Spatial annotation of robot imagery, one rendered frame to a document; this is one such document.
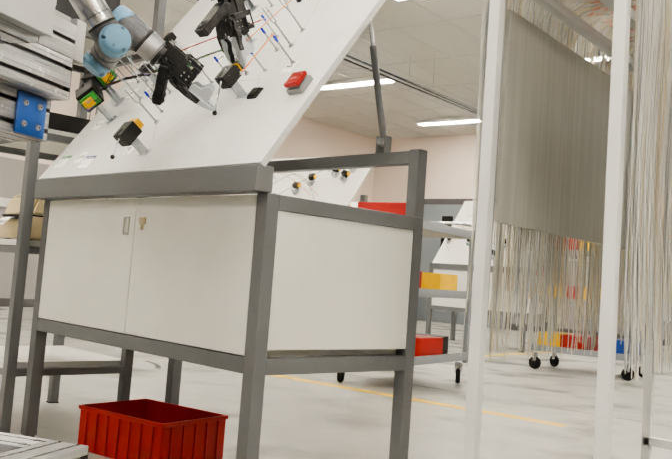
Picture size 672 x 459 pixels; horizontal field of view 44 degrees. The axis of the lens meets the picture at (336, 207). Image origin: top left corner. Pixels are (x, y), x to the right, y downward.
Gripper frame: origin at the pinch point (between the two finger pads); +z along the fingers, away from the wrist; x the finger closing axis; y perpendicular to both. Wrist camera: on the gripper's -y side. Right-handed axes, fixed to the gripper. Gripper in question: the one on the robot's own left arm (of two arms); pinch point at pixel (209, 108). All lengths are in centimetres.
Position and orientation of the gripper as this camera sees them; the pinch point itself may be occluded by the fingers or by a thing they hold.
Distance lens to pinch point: 233.7
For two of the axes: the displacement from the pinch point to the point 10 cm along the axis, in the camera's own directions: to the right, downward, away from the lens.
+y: 6.9, -6.6, -3.0
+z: 7.3, 6.5, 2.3
